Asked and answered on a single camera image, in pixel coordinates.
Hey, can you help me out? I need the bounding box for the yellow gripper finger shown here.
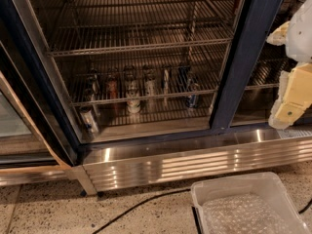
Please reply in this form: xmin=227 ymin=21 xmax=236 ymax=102
xmin=268 ymin=62 xmax=312 ymax=130
xmin=266 ymin=21 xmax=290 ymax=46

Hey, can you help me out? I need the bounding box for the blue pepsi can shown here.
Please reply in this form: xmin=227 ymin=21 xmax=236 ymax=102
xmin=186 ymin=83 xmax=199 ymax=108

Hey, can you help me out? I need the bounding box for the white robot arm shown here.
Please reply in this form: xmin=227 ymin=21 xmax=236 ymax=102
xmin=266 ymin=0 xmax=312 ymax=130

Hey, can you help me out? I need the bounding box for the dark blue fridge pillar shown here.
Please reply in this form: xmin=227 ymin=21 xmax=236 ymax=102
xmin=210 ymin=0 xmax=283 ymax=131

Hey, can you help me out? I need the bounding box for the dark blue can back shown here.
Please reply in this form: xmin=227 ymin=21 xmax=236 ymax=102
xmin=177 ymin=64 xmax=191 ymax=92

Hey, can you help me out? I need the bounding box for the slim white red can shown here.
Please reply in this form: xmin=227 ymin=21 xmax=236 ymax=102
xmin=162 ymin=65 xmax=172 ymax=94

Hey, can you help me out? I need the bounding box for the white silver can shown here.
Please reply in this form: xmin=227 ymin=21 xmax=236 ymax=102
xmin=142 ymin=65 xmax=156 ymax=96

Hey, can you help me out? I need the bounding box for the white can behind front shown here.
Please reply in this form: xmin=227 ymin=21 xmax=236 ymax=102
xmin=124 ymin=65 xmax=137 ymax=91

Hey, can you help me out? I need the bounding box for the white red can front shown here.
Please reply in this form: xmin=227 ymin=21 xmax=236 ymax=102
xmin=126 ymin=90 xmax=140 ymax=114

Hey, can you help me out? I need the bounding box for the red orange can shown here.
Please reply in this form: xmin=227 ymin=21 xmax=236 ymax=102
xmin=106 ymin=67 xmax=119 ymax=99

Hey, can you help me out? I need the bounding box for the dark can back left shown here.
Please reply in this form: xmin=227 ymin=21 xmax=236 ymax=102
xmin=85 ymin=68 xmax=99 ymax=100

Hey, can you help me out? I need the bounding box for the stainless steel fridge base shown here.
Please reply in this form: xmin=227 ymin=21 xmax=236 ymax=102
xmin=72 ymin=125 xmax=312 ymax=195

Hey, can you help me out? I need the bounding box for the silver can front left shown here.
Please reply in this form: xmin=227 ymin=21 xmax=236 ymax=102
xmin=79 ymin=106 xmax=98 ymax=134

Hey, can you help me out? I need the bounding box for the open glass fridge door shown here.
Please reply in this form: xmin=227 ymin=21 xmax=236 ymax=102
xmin=0 ymin=0 xmax=79 ymax=186

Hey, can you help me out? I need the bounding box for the translucent plastic bin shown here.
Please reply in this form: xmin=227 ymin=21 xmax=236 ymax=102
xmin=191 ymin=172 xmax=311 ymax=234

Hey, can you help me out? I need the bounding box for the bubble wrap sheet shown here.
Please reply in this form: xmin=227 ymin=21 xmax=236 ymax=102
xmin=203 ymin=194 xmax=293 ymax=234

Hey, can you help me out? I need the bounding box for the right compartment wire shelf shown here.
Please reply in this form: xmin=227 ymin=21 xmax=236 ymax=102
xmin=247 ymin=44 xmax=296 ymax=90

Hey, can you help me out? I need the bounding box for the bottom wire shelf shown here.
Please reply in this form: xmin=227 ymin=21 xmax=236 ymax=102
xmin=71 ymin=65 xmax=217 ymax=116

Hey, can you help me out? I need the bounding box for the middle wire shelf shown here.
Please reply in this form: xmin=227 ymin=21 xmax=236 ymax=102
xmin=47 ymin=23 xmax=233 ymax=58

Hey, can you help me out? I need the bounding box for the black floor cable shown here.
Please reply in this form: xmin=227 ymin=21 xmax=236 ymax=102
xmin=91 ymin=187 xmax=191 ymax=234

